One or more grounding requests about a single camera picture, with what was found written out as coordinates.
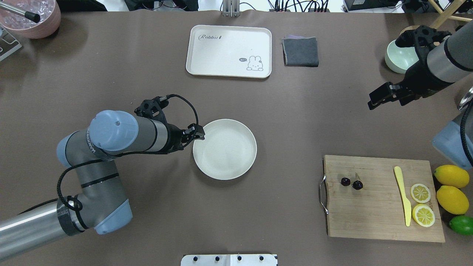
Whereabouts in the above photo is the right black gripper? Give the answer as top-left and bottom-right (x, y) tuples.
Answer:
(368, 59), (449, 110)

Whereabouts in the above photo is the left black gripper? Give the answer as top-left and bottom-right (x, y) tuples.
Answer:
(166, 123), (205, 153)

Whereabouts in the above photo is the cream round plate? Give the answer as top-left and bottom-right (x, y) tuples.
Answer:
(193, 119), (258, 180)

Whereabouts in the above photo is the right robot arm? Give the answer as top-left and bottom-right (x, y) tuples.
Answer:
(368, 22), (473, 170)

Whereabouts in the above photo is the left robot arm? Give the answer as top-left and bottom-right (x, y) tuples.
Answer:
(1, 110), (205, 260)

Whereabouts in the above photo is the cream rabbit tray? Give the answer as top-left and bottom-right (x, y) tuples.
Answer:
(186, 25), (272, 79)

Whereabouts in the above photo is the dark red cherry with stem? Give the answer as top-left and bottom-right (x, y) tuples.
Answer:
(352, 173), (364, 190)

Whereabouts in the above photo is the mint green bowl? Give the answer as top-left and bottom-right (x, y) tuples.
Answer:
(384, 40), (419, 74)

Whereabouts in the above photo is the steel scoop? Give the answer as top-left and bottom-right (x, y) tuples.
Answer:
(457, 87), (473, 110)

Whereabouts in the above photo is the wooden cup tree stand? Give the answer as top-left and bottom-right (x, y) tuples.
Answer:
(399, 0), (473, 37)

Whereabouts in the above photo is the grey folded cloth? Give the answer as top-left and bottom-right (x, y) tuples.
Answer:
(282, 35), (319, 67)

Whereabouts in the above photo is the yellow lemon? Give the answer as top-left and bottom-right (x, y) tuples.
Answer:
(434, 165), (470, 188)
(436, 185), (469, 215)

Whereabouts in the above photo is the upper lemon slice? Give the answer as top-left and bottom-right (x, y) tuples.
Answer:
(409, 183), (431, 204)

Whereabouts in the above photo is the lemon slice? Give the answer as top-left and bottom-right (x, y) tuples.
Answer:
(409, 183), (431, 204)
(412, 204), (435, 228)

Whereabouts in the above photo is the bamboo cutting board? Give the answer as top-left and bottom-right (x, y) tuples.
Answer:
(320, 155), (445, 243)

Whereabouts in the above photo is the yellow plastic knife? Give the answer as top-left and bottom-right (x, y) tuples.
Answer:
(394, 166), (412, 227)

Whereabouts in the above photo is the lower lemon slice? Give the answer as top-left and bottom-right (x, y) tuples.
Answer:
(412, 204), (435, 228)

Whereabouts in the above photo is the green lime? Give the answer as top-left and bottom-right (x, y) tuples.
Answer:
(448, 215), (473, 236)

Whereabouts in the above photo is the pink bowl with ice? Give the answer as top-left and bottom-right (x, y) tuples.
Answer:
(0, 0), (61, 39)

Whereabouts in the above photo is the metal muddler black tip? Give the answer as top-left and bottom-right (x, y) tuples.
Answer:
(0, 1), (41, 23)

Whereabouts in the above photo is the white cup rack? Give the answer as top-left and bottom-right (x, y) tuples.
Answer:
(0, 26), (23, 61)

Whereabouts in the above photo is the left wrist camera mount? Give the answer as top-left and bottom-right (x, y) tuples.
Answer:
(134, 96), (169, 128)

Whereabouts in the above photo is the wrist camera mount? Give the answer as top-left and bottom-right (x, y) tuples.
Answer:
(395, 25), (452, 62)
(134, 96), (169, 128)

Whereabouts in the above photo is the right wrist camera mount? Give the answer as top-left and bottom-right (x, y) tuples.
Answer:
(395, 25), (452, 62)

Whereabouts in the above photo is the aluminium frame post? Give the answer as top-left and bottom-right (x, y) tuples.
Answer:
(221, 0), (241, 17)

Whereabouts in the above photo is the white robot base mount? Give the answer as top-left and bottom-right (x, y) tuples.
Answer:
(180, 254), (278, 266)

